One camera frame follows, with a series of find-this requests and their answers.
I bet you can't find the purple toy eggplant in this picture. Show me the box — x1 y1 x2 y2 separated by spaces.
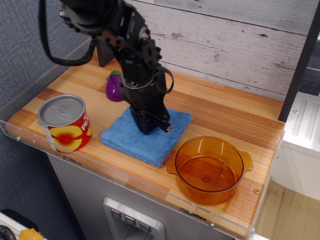
105 70 124 102

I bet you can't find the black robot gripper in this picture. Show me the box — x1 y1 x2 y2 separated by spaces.
119 63 173 135

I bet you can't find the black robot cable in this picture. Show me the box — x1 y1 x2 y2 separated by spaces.
38 0 97 67

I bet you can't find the black vertical post right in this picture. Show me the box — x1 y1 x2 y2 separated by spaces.
278 1 320 122

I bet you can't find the clear acrylic table guard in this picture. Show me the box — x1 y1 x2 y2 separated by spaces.
0 121 257 240

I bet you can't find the grey dispenser button panel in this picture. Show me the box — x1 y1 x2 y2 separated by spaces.
103 197 166 240

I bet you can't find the amber transparent crock pot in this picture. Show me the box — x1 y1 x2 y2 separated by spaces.
166 136 254 205

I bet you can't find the black white object bottom left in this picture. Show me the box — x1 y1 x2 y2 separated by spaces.
0 209 39 240

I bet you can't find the blue cloth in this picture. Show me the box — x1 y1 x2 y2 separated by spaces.
101 108 192 168

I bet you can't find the yellow object bottom left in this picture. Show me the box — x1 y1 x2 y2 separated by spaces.
18 228 45 240

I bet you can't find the silver toy fridge cabinet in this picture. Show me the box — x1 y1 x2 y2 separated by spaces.
48 155 231 240

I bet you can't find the black vertical post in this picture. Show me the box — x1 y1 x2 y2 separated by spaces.
278 1 320 122
96 40 115 68

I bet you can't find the black vertical post left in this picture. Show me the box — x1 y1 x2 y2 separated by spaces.
96 40 115 68

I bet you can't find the red yellow peaches can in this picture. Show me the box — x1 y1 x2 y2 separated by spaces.
37 94 92 153

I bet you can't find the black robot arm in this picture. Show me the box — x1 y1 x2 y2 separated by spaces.
62 0 172 135

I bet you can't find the white plastic appliance right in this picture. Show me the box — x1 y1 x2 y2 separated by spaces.
271 92 320 200

